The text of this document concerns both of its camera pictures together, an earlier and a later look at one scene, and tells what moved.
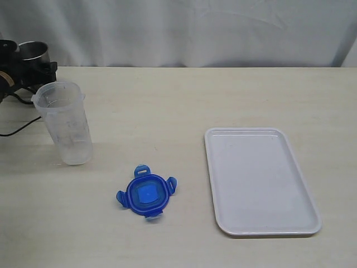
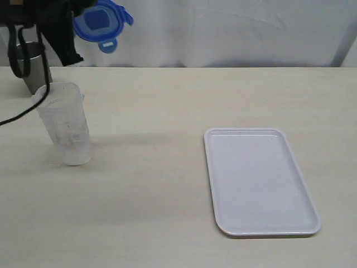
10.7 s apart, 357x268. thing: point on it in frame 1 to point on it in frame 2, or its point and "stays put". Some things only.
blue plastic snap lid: [147, 194] to [101, 22]
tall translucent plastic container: [63, 101] stays put
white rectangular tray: [256, 186] stays put
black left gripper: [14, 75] to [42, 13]
